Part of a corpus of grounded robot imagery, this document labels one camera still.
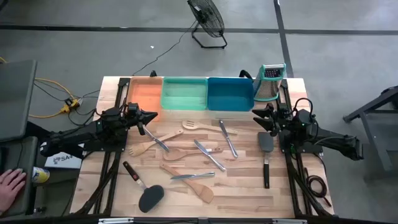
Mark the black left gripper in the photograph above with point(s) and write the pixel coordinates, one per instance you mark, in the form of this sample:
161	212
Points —
140	124

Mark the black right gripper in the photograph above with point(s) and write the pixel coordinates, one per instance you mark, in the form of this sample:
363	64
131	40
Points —
275	124

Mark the black square-head spatula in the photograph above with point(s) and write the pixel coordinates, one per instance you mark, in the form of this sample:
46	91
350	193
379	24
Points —
265	141

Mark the wooden slotted spoon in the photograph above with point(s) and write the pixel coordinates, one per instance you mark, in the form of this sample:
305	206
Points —
191	125

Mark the wooden spoon with white label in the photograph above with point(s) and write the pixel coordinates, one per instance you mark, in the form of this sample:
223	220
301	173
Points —
174	154

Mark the black oval-head spatula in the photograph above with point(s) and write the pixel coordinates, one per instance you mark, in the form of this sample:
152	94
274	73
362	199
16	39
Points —
150	199

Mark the wooden spatula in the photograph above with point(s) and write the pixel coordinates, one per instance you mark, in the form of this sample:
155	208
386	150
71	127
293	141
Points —
203	193

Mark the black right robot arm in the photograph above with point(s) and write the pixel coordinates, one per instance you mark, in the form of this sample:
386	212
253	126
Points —
329	137

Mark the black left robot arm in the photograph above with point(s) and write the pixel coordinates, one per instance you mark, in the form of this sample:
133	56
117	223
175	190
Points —
77	137

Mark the orange plastic bin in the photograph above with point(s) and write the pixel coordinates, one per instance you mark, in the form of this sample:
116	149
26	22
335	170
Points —
146	93

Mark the wooden fork spoon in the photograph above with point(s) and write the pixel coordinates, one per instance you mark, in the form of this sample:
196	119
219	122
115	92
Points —
138	150

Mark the blue plastic bin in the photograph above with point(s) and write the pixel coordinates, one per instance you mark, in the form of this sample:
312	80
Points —
230	95

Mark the mint green plastic bin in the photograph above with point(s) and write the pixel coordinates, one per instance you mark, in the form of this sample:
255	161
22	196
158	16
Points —
184	95

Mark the black clamp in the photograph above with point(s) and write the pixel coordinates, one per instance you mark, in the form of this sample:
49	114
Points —
245	74
153	74

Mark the yellow power plug connector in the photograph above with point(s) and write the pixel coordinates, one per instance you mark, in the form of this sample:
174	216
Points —
66	108

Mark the white printed cardboard box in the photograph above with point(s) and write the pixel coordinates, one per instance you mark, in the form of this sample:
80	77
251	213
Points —
62	160

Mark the grey metal side table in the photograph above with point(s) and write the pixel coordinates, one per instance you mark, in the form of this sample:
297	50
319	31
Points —
370	105

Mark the black stand bar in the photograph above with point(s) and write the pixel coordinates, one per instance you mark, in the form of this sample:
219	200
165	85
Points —
32	129

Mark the black floor fan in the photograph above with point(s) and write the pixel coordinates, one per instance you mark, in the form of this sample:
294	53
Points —
206	17

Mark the yellow and white can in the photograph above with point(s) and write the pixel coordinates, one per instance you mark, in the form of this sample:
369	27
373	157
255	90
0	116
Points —
40	175

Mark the dark grey panel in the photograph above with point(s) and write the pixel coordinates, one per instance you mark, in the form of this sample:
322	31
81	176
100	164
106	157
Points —
15	99

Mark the dark grey side desk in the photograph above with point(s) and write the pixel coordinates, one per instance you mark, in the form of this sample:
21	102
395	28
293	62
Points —
18	155

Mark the person's hand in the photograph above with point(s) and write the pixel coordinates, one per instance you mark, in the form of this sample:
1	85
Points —
11	186

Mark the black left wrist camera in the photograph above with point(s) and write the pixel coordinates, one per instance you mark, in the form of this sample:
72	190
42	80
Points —
133	108

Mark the silver edge bracket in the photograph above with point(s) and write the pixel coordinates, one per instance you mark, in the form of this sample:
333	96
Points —
289	221
115	221

